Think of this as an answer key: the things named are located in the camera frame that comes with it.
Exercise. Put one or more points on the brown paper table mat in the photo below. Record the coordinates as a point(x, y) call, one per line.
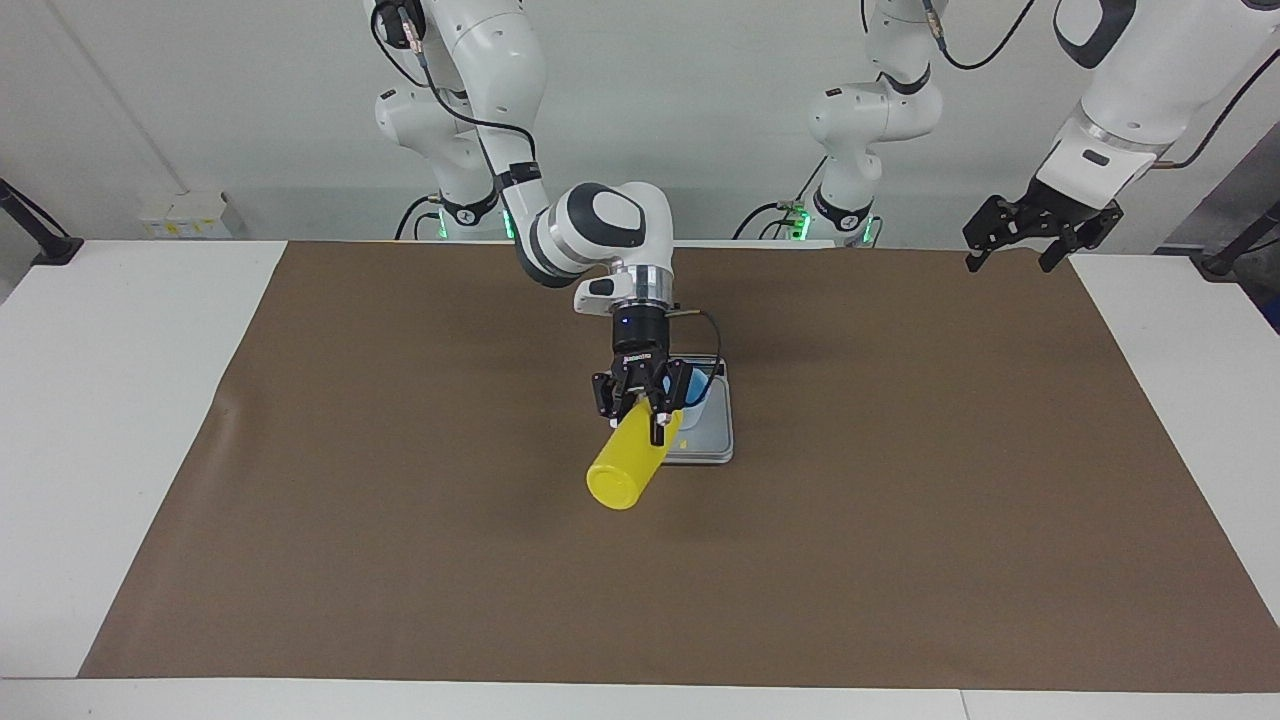
point(640, 600)

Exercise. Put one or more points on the dark grey panel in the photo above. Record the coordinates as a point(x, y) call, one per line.
point(1250, 190)

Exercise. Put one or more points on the yellow squeeze bottle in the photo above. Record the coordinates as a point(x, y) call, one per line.
point(620, 470)

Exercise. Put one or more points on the black clamp stand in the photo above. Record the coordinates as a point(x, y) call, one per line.
point(1240, 245)
point(45, 240)

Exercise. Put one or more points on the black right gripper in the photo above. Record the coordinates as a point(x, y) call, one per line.
point(642, 345)

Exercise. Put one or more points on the light blue plastic cup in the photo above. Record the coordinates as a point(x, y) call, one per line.
point(700, 390)

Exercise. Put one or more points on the white socket box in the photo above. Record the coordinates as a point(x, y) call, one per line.
point(190, 215)

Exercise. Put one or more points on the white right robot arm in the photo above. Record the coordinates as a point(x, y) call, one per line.
point(600, 225)

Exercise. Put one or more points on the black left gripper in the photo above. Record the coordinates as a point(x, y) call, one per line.
point(1055, 212)

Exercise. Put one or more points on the silver digital kitchen scale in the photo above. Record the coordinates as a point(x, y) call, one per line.
point(705, 435)

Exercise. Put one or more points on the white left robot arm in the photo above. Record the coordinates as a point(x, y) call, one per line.
point(1150, 80)

